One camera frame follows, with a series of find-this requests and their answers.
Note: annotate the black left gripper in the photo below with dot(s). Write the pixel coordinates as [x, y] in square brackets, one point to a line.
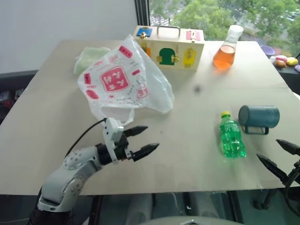
[122, 146]

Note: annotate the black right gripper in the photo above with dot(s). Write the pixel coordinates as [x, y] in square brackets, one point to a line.
[294, 174]

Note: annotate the teal plastic mug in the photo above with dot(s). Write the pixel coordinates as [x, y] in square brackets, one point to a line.
[260, 117]

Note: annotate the green plastic soda bottle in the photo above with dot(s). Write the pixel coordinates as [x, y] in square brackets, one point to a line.
[232, 138]

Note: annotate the white red-printed plastic bag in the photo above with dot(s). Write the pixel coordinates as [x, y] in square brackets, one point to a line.
[117, 79]

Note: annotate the lilac toy piece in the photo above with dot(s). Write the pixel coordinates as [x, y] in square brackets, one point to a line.
[297, 68]

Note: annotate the orange brown toy piece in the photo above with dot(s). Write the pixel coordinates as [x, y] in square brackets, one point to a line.
[280, 63]

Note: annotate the yellow toy piece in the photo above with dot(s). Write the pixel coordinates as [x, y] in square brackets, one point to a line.
[292, 61]

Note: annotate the pink toy piece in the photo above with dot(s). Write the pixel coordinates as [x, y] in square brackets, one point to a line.
[281, 57]

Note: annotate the wooden lock latch box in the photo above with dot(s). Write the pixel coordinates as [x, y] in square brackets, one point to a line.
[173, 44]

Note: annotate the purple toy bowl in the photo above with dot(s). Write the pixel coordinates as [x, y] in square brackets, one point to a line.
[267, 49]

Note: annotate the flask with orange liquid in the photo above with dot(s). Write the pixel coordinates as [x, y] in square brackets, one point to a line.
[224, 56]

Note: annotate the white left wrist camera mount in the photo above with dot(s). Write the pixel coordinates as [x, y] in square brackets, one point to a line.
[112, 131]

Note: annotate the dark window frame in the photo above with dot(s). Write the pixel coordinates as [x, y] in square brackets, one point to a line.
[142, 11]

